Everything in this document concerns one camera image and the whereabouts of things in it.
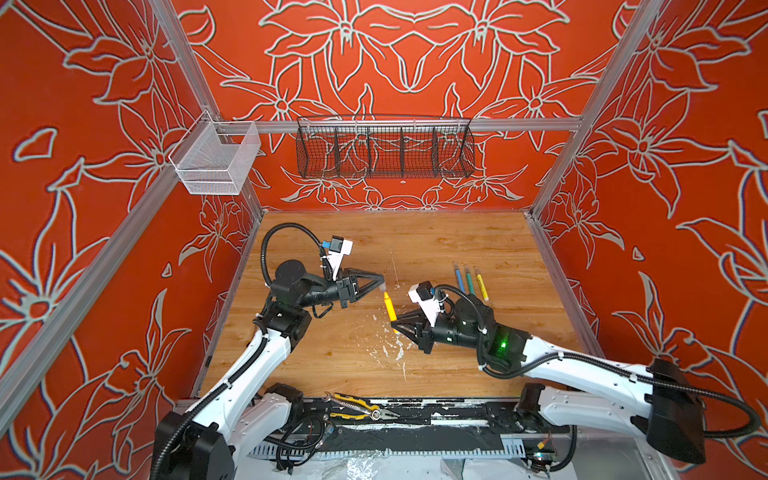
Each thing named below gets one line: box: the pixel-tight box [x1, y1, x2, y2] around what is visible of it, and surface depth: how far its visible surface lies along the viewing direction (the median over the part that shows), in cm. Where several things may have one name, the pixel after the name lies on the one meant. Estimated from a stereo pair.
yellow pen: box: [475, 269, 489, 302], surface depth 99 cm
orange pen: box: [384, 291, 399, 334], surface depth 67 cm
